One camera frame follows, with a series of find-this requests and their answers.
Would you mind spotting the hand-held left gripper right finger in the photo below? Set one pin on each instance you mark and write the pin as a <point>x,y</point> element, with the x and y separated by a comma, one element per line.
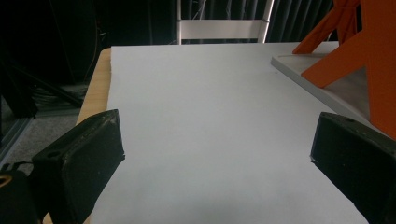
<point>355,165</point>

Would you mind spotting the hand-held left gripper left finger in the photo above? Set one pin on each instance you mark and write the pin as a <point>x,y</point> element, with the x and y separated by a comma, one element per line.
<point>84,161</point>

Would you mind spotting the black stand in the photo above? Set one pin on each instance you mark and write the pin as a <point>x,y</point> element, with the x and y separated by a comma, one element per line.
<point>62,95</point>

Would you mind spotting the grey base board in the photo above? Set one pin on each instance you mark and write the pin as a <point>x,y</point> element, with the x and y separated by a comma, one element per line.
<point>345,93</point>

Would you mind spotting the orange rack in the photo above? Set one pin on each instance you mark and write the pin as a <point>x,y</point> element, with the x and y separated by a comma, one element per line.
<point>379,62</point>

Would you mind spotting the white table sheet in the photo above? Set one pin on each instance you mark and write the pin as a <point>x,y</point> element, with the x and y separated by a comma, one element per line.
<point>202,124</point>

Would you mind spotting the black curtain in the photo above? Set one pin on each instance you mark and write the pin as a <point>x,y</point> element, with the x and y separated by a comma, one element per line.
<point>299,18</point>

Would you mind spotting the white metal frame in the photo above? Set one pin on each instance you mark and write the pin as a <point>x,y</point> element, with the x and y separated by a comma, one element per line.
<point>218,29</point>

